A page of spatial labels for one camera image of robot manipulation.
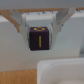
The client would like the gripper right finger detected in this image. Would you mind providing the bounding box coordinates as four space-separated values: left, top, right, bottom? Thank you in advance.
48 7 76 50

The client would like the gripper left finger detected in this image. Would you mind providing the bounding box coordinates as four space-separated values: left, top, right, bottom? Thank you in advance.
7 9 33 50

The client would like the purple block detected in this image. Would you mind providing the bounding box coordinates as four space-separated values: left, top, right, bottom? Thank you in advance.
27 25 52 52

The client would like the white plastic box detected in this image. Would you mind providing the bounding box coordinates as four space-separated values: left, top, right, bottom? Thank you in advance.
35 57 84 84

